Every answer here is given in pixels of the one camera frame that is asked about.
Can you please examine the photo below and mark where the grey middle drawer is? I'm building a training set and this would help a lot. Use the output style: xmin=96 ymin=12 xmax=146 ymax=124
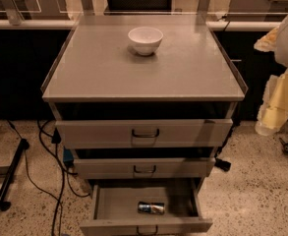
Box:
xmin=74 ymin=158 xmax=215 ymax=179

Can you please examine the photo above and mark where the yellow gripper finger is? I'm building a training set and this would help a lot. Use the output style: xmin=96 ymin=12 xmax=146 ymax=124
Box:
xmin=254 ymin=27 xmax=278 ymax=52
xmin=255 ymin=69 xmax=288 ymax=136

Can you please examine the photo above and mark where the black floor cable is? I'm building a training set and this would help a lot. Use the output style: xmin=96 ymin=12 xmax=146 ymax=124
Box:
xmin=6 ymin=119 xmax=92 ymax=236

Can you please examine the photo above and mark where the redbull can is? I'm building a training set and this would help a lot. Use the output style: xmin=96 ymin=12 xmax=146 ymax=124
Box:
xmin=138 ymin=202 xmax=165 ymax=215

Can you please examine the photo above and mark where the black floor stand bar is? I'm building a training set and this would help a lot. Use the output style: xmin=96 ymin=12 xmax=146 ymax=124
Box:
xmin=0 ymin=139 xmax=29 ymax=211

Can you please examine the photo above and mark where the grey drawer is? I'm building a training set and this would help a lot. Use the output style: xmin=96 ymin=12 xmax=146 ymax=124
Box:
xmin=74 ymin=158 xmax=215 ymax=179
xmin=81 ymin=179 xmax=212 ymax=236
xmin=56 ymin=119 xmax=233 ymax=149

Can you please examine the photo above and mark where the white ceramic bowl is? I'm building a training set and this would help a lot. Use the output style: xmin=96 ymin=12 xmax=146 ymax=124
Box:
xmin=128 ymin=27 xmax=163 ymax=56

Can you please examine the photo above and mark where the grey top drawer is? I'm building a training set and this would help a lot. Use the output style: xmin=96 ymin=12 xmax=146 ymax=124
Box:
xmin=56 ymin=119 xmax=233 ymax=149

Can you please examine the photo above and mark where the grey bottom drawer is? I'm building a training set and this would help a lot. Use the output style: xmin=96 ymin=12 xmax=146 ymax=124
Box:
xmin=81 ymin=179 xmax=212 ymax=236

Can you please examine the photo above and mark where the blue box behind cabinet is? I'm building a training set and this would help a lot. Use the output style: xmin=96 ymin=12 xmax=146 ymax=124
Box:
xmin=63 ymin=148 xmax=74 ymax=165

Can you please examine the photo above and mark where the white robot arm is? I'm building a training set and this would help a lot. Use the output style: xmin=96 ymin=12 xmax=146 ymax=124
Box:
xmin=254 ymin=15 xmax=288 ymax=136

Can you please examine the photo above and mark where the grey drawer cabinet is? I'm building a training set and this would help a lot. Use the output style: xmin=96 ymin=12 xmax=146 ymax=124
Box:
xmin=40 ymin=14 xmax=249 ymax=236

